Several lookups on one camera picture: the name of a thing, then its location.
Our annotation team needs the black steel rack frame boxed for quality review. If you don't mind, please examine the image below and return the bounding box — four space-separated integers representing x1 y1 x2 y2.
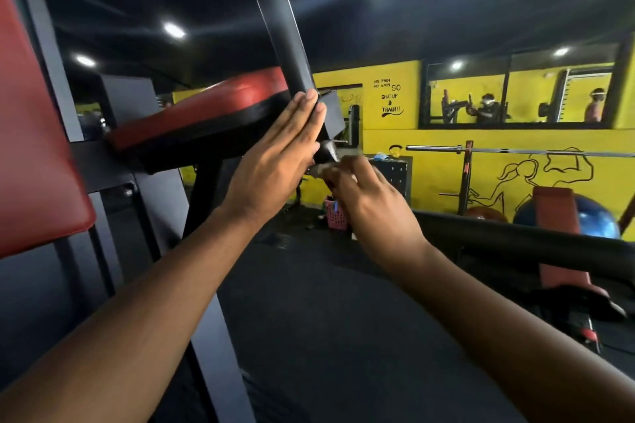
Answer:
0 0 348 423

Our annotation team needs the blue exercise ball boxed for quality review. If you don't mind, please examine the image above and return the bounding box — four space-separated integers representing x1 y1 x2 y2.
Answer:
512 193 622 240

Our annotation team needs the red machine pad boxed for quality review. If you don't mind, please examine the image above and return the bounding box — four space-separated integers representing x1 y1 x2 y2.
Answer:
106 65 294 176
0 0 97 260

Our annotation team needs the person's left hand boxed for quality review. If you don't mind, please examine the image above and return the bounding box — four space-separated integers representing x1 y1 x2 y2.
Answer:
218 88 328 230

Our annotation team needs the pink plastic basket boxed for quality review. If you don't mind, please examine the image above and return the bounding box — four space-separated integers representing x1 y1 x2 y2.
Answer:
323 197 350 232

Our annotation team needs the person's right hand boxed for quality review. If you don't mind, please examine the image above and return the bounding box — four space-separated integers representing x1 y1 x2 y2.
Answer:
319 155 430 272

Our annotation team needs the dark framed yellow window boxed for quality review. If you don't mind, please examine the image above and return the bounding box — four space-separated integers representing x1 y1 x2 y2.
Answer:
419 33 635 130

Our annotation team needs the chrome barbell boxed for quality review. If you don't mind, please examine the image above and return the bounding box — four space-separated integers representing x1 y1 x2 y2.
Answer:
405 143 635 159

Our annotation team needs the black curved handle chrome end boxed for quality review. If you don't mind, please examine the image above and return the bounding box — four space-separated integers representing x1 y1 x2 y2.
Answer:
237 0 635 286

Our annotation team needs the white cleaning wipe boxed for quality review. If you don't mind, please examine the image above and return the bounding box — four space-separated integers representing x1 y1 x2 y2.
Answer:
307 159 358 180

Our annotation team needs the maroon exercise ball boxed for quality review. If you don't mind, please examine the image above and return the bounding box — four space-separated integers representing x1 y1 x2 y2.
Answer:
465 206 509 224

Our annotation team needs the person's right forearm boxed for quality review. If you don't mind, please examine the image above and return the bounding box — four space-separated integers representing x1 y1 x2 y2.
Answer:
392 239 635 423

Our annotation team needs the dark grey cabinet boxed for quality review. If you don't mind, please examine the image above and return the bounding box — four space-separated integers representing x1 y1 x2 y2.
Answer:
366 155 413 206

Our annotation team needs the maroon bench pad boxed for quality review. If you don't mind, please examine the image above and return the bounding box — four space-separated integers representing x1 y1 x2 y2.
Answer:
532 185 610 297

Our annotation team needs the black orange bench press rack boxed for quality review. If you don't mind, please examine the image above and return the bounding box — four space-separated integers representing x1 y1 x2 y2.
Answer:
439 139 635 235

